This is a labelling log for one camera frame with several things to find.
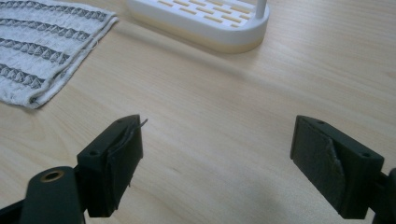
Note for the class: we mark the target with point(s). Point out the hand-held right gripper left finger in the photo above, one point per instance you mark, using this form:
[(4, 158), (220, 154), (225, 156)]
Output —
[(109, 168)]

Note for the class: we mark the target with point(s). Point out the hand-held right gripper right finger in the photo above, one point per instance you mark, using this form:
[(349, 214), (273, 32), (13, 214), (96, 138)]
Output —
[(330, 168)]

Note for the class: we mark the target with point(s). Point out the white grey striped cloth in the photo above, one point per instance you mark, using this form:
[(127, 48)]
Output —
[(37, 46)]

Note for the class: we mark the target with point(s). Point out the white slotted drain rack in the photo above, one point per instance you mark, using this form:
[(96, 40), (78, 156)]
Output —
[(202, 21)]

